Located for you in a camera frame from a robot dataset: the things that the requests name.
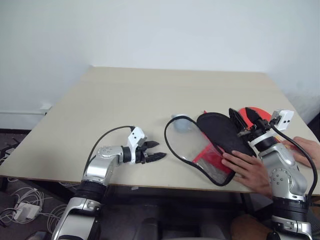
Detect small pale blue object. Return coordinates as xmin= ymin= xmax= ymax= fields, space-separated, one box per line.
xmin=171 ymin=113 xmax=194 ymax=133

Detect red item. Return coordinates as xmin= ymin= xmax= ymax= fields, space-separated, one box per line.
xmin=237 ymin=106 xmax=298 ymax=151

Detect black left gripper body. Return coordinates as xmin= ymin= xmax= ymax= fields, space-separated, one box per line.
xmin=134 ymin=139 xmax=150 ymax=165

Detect white power adapter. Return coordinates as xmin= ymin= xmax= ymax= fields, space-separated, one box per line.
xmin=12 ymin=201 xmax=43 ymax=221

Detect person's left hand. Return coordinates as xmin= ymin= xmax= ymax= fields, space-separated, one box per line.
xmin=221 ymin=149 xmax=274 ymax=200

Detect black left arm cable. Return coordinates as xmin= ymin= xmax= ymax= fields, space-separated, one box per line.
xmin=83 ymin=125 xmax=136 ymax=181

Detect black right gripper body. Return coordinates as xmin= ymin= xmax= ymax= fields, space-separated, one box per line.
xmin=236 ymin=119 xmax=273 ymax=141

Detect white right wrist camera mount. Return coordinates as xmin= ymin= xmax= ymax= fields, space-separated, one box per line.
xmin=248 ymin=109 xmax=295 ymax=147

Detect black mesh zipper pouch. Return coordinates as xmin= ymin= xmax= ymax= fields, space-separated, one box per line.
xmin=164 ymin=109 xmax=257 ymax=187

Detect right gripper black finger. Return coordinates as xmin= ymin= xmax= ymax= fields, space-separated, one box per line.
xmin=244 ymin=106 xmax=264 ymax=124
xmin=228 ymin=107 xmax=251 ymax=131

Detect person's khaki trouser leg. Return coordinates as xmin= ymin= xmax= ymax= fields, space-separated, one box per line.
xmin=229 ymin=213 xmax=276 ymax=240

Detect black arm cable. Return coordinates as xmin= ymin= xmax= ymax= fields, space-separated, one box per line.
xmin=269 ymin=122 xmax=319 ymax=207
xmin=83 ymin=125 xmax=136 ymax=181

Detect white floor cables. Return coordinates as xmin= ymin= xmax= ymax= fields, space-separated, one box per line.
xmin=0 ymin=183 xmax=70 ymax=230

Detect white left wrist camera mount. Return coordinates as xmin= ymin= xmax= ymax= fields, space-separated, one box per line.
xmin=127 ymin=126 xmax=148 ymax=165

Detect person's right hand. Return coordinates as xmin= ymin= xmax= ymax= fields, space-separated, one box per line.
xmin=282 ymin=136 xmax=320 ymax=167

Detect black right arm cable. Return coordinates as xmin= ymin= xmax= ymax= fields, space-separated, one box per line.
xmin=269 ymin=122 xmax=319 ymax=207

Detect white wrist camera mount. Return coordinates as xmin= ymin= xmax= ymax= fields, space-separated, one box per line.
xmin=127 ymin=126 xmax=148 ymax=165
xmin=248 ymin=109 xmax=295 ymax=147

